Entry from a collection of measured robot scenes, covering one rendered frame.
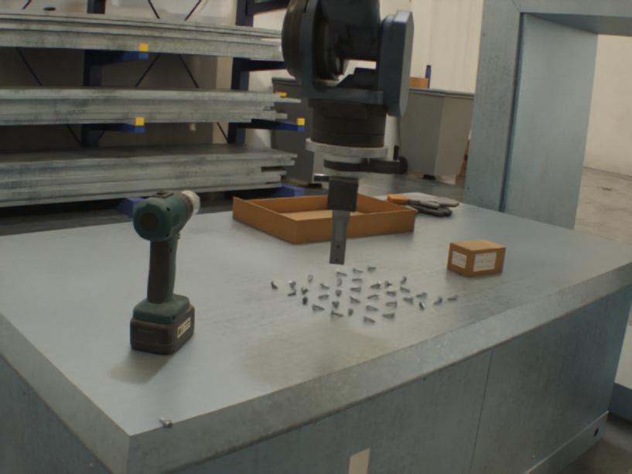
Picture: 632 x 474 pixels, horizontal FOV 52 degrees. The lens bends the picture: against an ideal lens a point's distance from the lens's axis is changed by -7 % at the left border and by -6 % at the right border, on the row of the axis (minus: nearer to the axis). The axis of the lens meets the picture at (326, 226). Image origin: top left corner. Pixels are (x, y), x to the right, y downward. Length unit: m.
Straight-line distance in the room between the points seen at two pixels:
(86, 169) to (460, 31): 5.40
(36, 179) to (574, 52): 3.29
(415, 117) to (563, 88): 4.72
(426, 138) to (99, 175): 3.90
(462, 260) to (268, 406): 0.77
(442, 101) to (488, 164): 4.61
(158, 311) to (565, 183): 2.35
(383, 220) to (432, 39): 6.56
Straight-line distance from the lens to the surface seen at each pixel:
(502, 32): 2.71
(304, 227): 1.72
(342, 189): 1.12
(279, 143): 6.56
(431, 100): 7.42
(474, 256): 1.58
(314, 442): 1.13
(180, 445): 0.88
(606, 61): 11.21
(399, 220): 1.94
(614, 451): 2.35
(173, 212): 1.00
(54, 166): 4.65
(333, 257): 1.19
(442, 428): 1.44
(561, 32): 2.95
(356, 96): 1.10
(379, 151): 1.14
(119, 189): 4.82
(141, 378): 0.98
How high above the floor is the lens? 1.08
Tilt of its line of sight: 13 degrees down
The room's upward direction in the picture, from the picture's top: 5 degrees clockwise
